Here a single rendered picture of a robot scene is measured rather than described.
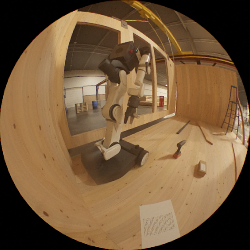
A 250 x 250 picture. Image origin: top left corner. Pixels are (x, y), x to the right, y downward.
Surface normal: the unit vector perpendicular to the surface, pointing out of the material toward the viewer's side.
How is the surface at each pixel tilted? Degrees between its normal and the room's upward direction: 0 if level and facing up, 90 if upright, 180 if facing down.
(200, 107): 90
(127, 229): 0
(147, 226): 0
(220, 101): 90
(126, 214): 0
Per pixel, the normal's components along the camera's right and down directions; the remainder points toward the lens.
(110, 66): 0.55, 0.55
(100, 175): -0.03, -0.94
